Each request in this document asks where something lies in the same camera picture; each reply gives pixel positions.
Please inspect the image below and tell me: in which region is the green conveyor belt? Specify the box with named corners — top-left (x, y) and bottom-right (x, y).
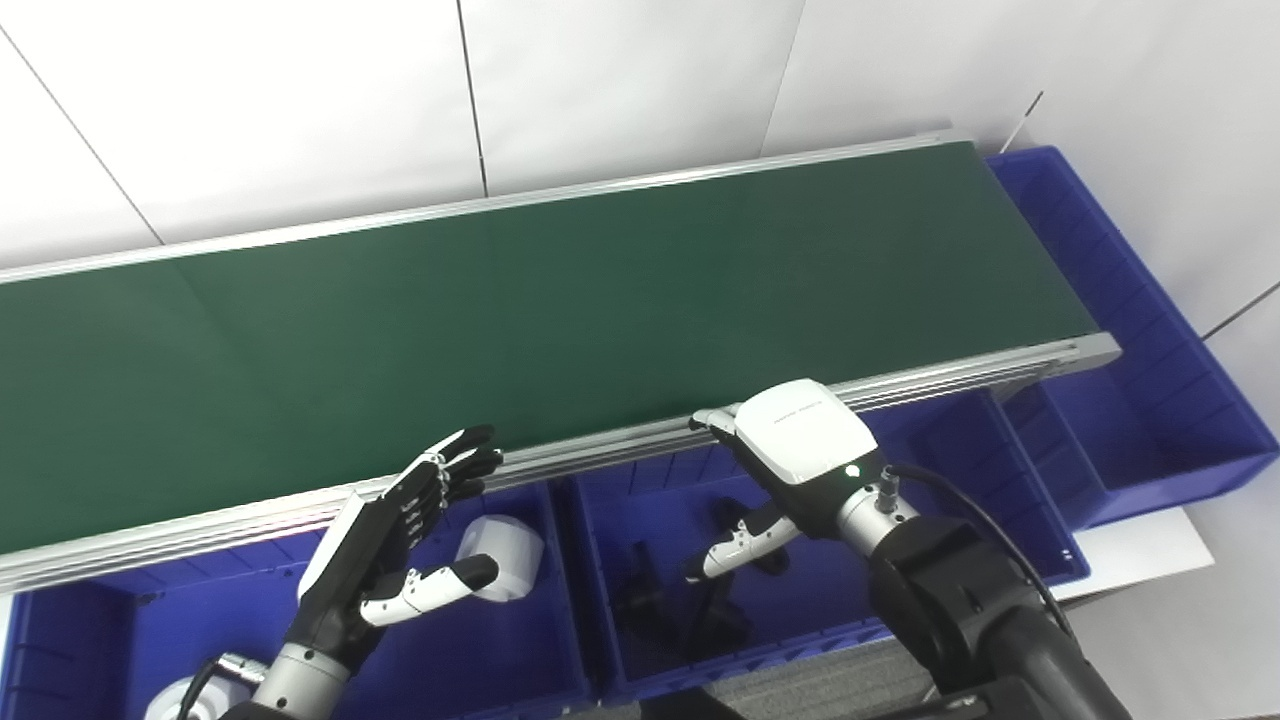
top-left (0, 128), bottom-right (1123, 596)
top-left (0, 140), bottom-right (1101, 556)

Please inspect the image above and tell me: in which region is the blue plastic bin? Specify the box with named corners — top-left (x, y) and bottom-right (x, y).
top-left (555, 390), bottom-right (1089, 701)
top-left (0, 485), bottom-right (601, 720)
top-left (985, 147), bottom-right (1280, 529)

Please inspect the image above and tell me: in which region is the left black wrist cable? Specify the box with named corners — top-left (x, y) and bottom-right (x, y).
top-left (175, 652), bottom-right (269, 720)

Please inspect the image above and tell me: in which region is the white part with round hole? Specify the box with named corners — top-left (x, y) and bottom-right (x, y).
top-left (145, 675), bottom-right (226, 720)

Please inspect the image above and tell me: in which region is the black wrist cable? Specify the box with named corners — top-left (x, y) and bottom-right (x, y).
top-left (870, 462), bottom-right (1076, 641)
top-left (175, 652), bottom-right (269, 720)

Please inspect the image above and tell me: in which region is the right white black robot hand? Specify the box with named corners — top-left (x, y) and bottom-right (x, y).
top-left (685, 378), bottom-right (893, 584)

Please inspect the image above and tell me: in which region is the thin white rod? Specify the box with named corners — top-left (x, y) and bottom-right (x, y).
top-left (1000, 92), bottom-right (1044, 153)

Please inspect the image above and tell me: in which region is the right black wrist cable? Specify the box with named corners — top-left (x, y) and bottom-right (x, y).
top-left (870, 462), bottom-right (1076, 641)

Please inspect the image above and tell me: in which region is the black machined part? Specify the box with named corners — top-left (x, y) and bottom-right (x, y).
top-left (680, 580), bottom-right (753, 656)

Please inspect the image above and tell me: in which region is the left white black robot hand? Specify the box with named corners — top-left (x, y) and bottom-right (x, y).
top-left (288, 426), bottom-right (505, 671)

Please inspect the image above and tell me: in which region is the black flange part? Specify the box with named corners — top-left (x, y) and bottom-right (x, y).
top-left (712, 498), bottom-right (791, 577)

